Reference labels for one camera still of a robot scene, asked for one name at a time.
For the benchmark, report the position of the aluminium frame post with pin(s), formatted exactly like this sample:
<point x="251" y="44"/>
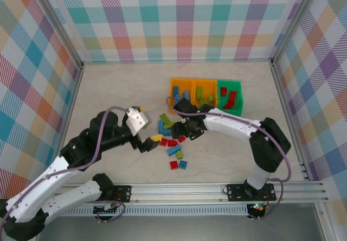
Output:
<point x="60" y="21"/>
<point x="292" y="21"/>

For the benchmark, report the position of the small red lego brick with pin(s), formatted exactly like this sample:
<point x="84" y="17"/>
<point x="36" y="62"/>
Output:
<point x="173" y="165"/>
<point x="223" y="91"/>

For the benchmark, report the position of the small circuit board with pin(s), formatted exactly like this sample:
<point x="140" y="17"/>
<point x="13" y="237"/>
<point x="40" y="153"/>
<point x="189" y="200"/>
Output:
<point x="259" y="208"/>
<point x="104" y="211"/>

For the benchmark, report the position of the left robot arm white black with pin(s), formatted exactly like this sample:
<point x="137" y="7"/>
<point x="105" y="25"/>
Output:
<point x="70" y="197"/>

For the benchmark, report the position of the green plastic bin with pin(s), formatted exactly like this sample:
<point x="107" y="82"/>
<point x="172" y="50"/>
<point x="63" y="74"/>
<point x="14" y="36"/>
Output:
<point x="230" y="82"/>

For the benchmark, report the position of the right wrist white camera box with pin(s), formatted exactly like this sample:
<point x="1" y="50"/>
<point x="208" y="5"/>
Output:
<point x="184" y="121"/>

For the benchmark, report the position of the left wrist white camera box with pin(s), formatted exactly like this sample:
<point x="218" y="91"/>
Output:
<point x="137" y="121"/>

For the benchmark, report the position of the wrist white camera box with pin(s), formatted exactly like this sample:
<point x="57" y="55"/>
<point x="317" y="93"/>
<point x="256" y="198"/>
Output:
<point x="184" y="121"/>
<point x="137" y="121"/>

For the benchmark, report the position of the aluminium side rail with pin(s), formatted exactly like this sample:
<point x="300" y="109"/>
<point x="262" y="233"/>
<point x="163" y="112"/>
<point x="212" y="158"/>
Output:
<point x="76" y="89"/>
<point x="280" y="89"/>

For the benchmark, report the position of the small blue lego brick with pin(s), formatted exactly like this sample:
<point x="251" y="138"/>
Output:
<point x="183" y="164"/>

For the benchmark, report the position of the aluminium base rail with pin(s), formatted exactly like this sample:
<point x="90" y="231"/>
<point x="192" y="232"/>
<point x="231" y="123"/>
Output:
<point x="176" y="190"/>

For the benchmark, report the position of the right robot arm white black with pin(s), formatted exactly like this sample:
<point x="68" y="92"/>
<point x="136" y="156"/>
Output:
<point x="271" y="148"/>

